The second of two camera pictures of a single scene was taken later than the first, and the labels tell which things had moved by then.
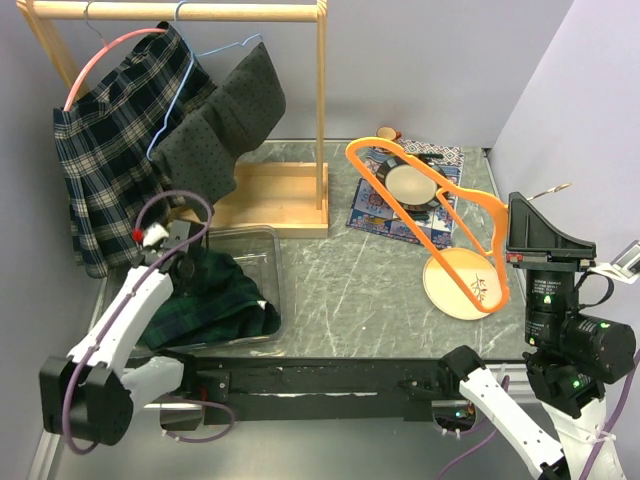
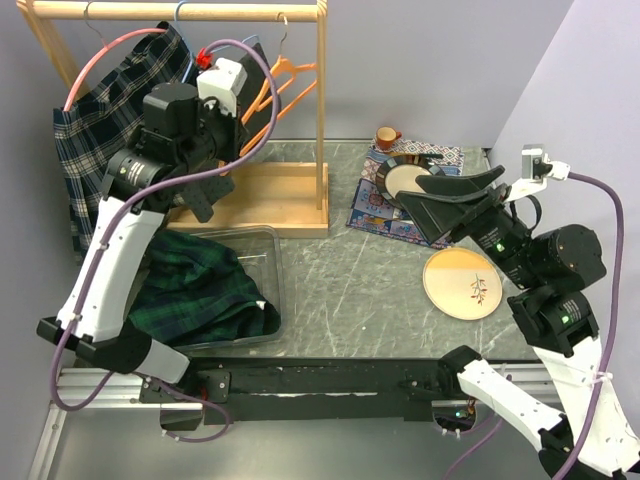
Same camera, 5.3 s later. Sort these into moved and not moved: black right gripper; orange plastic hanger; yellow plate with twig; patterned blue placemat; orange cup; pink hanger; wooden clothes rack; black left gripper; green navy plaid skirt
Moved: black left gripper; orange plastic hanger; black right gripper
Not moved: yellow plate with twig; patterned blue placemat; pink hanger; green navy plaid skirt; wooden clothes rack; orange cup
